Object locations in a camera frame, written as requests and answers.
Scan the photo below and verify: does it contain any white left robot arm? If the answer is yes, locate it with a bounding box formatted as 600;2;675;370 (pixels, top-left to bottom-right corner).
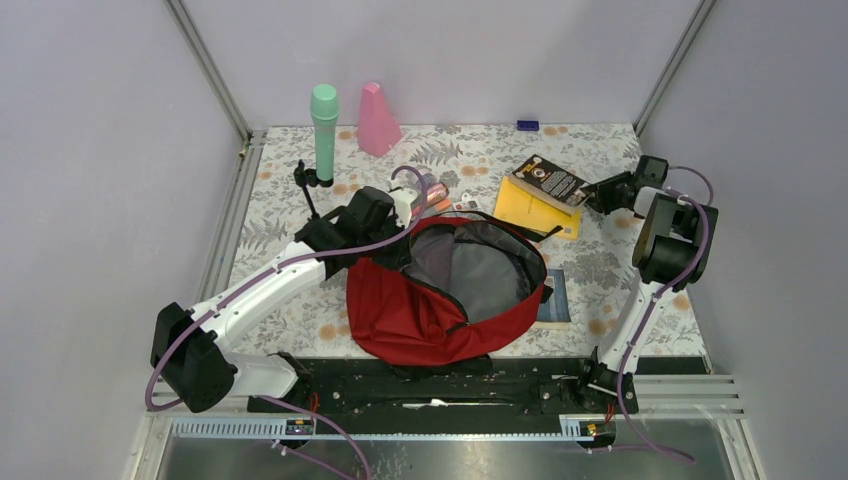
151;185;418;413

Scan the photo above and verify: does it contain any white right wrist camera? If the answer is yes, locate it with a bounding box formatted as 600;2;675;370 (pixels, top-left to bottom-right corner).
632;186;664;219

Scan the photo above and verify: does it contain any red backpack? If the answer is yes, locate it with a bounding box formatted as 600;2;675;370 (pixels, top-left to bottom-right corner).
346;211;560;367

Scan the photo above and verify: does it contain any floral table mat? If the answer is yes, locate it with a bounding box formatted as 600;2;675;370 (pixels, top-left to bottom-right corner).
225;123;705;360

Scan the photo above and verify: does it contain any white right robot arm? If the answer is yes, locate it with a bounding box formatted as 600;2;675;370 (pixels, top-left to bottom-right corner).
573;155;719;414

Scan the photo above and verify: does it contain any pink capped tube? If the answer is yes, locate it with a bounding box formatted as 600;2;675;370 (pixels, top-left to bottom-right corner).
425;182;449;208

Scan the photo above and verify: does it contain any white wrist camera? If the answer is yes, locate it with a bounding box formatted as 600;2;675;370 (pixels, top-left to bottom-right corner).
388;187;421;227
632;186;664;219

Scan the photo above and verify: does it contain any dark blue book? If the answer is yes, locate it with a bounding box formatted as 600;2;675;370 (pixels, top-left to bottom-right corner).
533;269;571;330

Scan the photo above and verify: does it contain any black mini tripod stand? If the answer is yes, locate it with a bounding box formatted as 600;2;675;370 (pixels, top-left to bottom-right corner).
293;159;334;220

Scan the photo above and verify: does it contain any pink cone block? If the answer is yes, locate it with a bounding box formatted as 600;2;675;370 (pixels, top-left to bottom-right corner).
357;82;403;157

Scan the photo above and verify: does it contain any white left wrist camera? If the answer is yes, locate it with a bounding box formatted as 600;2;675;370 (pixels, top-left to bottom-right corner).
388;187;421;227

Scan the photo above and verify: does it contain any small blue block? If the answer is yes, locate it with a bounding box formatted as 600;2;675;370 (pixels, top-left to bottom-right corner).
516;120;540;131

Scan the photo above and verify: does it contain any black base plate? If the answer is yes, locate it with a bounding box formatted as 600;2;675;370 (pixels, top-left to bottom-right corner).
248;354;710;437

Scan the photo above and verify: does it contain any clear glitter jar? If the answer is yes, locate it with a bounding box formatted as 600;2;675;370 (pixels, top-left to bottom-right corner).
412;170;438;188

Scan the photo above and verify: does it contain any green toy microphone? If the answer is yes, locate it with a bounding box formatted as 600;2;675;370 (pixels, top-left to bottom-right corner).
310;84;340;187

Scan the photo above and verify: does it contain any yellow book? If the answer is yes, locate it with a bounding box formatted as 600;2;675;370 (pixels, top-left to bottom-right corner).
493;177;581;240

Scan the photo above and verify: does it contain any black paperback book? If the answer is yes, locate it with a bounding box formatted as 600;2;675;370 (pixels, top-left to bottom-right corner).
507;155;589;215

